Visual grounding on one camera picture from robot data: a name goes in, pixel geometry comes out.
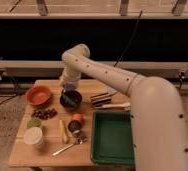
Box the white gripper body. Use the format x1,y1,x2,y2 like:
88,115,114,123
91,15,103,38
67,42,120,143
59,69,80,87

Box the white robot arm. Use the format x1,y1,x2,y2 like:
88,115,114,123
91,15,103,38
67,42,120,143
61,44,188,171

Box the green plastic tray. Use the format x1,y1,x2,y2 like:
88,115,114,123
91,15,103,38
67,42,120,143
90,111,135,166

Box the green pepper in bowl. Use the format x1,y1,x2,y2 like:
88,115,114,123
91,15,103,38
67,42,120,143
62,94,77,107

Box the dark brown bowl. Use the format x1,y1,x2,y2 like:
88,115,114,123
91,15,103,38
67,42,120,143
60,91,82,111

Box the orange bowl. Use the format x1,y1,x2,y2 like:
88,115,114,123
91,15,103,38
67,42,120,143
26,85,52,106

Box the orange cup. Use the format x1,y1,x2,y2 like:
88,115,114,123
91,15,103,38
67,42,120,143
71,113,84,125

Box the light blue cloth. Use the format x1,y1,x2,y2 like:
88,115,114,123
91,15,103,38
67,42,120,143
107,87,117,95

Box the bunch of dark grapes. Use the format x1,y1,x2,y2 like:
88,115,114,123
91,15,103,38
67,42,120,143
32,109,57,120

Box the yellow corn cob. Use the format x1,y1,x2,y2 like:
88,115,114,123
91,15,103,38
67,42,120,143
59,119,69,144

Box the wooden table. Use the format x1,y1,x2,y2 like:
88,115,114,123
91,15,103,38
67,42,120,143
8,78,135,168

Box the small metal toy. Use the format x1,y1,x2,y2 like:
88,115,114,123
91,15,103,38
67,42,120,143
75,130,87,144

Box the green cup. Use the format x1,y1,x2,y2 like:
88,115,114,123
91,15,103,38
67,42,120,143
27,118,42,129

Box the white brush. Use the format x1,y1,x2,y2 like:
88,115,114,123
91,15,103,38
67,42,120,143
97,102,131,111

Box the metal spoon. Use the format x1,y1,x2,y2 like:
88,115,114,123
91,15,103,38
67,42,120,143
52,141,81,156

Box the white stacked cups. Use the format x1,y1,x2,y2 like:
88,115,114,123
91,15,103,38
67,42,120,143
23,127,44,148

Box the black hanging cable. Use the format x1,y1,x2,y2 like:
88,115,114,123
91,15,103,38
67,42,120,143
113,9,144,68

